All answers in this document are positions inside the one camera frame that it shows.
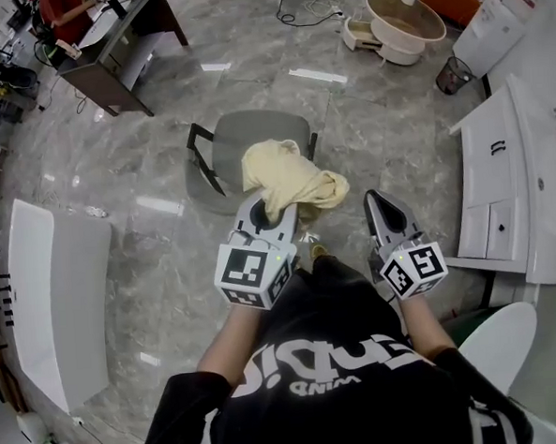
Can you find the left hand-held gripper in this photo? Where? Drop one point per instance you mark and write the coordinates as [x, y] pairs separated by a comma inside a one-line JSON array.
[[243, 270]]

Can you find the small cream drawer unit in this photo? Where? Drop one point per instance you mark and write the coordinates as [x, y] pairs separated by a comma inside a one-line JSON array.
[[358, 33]]

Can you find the person's black printed t-shirt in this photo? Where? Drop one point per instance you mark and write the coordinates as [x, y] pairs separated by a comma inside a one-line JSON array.
[[331, 401]]

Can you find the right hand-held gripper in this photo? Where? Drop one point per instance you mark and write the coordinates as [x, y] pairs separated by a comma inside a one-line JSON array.
[[414, 269]]

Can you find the person's left forearm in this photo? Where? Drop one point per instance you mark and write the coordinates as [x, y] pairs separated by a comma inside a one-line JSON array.
[[229, 346]]

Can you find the dark wooden desk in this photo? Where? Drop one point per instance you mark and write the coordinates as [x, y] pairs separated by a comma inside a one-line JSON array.
[[122, 52]]

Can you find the person's right yellow shoe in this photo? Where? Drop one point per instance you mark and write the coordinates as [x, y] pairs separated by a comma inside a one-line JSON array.
[[318, 250]]

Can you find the pale yellow clothes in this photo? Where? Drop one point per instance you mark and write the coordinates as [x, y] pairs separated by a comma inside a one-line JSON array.
[[287, 178]]

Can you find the round cream coffee table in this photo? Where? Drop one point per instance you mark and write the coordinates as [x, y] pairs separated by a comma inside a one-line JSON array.
[[407, 25]]

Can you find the white air purifier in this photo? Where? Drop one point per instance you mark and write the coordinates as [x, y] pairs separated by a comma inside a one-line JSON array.
[[487, 34]]

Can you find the white power strip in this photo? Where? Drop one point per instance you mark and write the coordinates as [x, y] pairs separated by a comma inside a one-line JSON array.
[[96, 212], [338, 12]]

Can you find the person's right forearm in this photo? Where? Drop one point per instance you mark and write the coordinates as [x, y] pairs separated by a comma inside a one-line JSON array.
[[425, 324]]

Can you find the white table left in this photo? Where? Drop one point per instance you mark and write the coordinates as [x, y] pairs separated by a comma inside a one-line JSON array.
[[52, 300]]

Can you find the white vanity cabinet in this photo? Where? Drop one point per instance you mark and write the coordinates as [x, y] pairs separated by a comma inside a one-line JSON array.
[[515, 178]]

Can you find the white toilet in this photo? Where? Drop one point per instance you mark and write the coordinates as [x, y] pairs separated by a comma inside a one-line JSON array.
[[497, 344]]

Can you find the grey upholstered chair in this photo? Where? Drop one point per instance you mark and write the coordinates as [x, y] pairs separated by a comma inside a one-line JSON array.
[[235, 139]]

